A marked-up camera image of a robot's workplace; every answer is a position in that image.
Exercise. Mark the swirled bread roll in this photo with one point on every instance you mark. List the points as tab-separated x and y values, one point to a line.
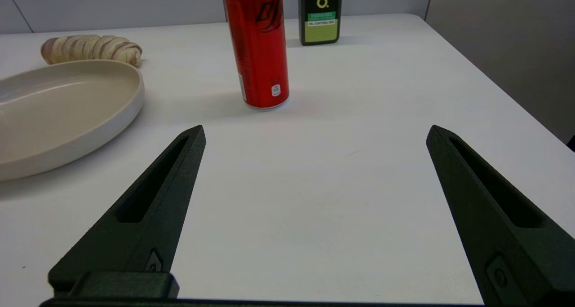
90	48

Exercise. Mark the black pump bottle green label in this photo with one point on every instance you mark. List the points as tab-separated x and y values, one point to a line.
320	24

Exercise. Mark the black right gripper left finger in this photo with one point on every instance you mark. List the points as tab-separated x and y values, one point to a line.
152	221

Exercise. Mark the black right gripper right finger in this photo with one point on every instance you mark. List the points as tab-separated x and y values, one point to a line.
503	239

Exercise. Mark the red drink can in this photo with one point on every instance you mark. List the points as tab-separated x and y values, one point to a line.
260	51

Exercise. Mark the beige round plate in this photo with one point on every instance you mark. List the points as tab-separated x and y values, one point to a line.
58	114

